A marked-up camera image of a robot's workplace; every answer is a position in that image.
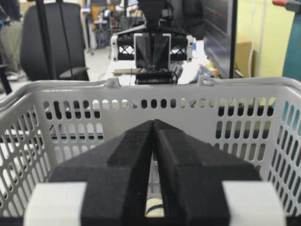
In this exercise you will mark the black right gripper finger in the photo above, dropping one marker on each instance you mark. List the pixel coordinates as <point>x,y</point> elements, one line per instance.
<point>210,186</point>
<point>105,186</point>

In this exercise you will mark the opposite right gripper dark finger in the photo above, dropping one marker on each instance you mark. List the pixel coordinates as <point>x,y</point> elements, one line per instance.
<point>143,53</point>
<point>161,50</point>

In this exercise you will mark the black white opposite gripper body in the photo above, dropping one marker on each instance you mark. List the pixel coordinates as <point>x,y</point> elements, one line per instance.
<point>181,47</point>

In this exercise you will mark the yellow striped cloth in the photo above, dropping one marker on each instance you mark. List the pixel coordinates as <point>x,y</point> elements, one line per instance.
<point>154,208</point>

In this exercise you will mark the white plastic shopping basket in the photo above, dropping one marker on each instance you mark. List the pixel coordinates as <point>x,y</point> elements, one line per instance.
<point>45,123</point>

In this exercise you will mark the dark computer monitor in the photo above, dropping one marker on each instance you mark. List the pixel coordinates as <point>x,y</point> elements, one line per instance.
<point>220,24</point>

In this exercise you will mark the brown cardboard box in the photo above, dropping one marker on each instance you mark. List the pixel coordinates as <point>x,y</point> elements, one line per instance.
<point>242,54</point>

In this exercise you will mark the black office chair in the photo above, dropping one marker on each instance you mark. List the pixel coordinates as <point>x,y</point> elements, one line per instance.
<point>66,40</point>

